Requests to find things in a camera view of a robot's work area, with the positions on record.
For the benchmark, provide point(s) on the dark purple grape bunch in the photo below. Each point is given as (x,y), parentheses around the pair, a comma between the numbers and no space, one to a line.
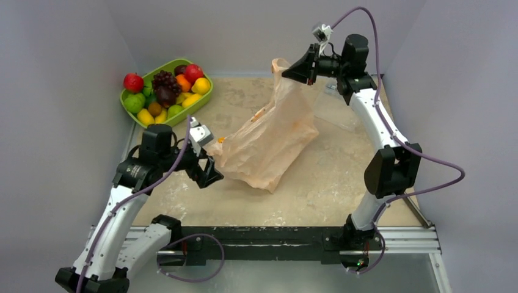
(166,80)

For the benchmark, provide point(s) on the translucent orange plastic bag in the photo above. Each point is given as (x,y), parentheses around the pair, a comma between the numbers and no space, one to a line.
(265,146)

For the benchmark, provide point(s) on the green plastic fruit basket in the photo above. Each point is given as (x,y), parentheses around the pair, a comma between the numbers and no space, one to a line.
(191,102)

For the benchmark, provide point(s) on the clear plastic screw box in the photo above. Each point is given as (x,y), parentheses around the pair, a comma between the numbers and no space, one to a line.
(331,107)

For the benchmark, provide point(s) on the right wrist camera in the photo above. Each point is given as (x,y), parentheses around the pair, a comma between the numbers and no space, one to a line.
(322,32)

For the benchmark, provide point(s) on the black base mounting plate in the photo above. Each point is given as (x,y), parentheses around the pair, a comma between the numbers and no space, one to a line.
(195,245)

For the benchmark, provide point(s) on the green pear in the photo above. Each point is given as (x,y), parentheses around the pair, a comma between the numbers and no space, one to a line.
(174,110)

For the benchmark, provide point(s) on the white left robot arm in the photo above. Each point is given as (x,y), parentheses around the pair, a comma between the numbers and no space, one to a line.
(106,264)

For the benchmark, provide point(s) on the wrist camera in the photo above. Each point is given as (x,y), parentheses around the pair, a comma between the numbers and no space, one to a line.
(322,32)
(199,135)

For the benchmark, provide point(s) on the brown kiwi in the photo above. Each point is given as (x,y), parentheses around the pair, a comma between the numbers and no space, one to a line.
(154,109)

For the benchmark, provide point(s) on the yellow lemon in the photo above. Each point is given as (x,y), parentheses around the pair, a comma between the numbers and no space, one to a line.
(201,86)

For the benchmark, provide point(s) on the orange tangerine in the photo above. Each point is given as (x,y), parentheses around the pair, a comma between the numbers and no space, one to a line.
(184,84)

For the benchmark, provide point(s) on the red apple outside basket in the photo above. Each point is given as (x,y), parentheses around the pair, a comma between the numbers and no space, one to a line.
(133,83)

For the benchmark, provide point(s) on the dark red plum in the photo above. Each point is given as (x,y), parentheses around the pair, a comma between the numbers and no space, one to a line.
(166,97)

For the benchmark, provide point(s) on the front aluminium rail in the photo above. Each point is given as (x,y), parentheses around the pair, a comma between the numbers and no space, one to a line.
(404,239)

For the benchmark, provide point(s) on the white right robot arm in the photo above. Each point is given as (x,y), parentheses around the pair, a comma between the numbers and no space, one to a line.
(394,166)

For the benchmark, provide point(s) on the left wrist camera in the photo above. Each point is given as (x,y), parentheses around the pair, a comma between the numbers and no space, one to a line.
(199,135)

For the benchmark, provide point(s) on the green bumpy custard apple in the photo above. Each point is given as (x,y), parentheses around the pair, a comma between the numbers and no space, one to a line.
(134,102)

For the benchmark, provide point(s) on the yellow mango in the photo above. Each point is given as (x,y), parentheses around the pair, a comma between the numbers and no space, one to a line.
(145,118)

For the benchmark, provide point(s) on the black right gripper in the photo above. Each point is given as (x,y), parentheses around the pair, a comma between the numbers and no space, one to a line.
(313,64)

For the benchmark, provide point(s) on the red apple in basket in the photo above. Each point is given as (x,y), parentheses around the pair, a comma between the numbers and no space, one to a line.
(193,72)

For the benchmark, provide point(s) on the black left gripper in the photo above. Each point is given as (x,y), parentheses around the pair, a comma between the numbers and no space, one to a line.
(203,177)

